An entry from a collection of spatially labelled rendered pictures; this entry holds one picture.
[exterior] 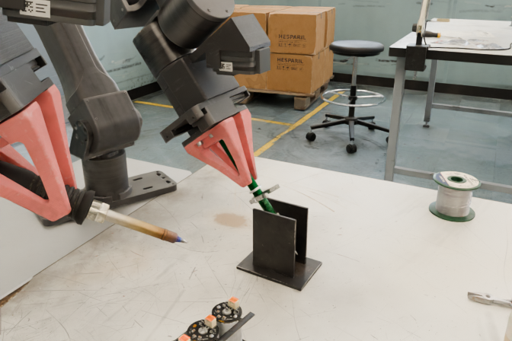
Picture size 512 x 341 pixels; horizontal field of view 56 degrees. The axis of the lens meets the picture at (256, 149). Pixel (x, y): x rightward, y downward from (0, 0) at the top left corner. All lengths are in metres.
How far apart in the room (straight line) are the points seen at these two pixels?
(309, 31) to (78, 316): 3.36
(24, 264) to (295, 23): 3.31
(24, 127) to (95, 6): 0.08
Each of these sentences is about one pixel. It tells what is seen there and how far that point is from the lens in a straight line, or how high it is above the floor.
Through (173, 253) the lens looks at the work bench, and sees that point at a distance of 0.60.
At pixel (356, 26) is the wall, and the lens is 4.77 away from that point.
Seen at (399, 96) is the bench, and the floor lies 0.53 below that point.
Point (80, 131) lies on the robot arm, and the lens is 0.68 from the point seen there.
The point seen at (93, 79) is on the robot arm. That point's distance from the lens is 0.69.
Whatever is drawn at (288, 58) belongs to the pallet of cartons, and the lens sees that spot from 3.82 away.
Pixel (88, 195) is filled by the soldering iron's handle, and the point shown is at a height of 0.93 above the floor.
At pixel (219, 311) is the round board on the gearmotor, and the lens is 0.42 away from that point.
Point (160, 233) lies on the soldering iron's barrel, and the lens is 0.35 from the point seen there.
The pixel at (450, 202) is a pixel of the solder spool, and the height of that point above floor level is 0.77.
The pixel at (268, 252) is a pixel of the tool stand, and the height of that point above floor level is 0.78.
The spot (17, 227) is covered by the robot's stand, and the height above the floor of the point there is 0.75.
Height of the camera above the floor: 1.08
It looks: 21 degrees down
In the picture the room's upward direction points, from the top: straight up
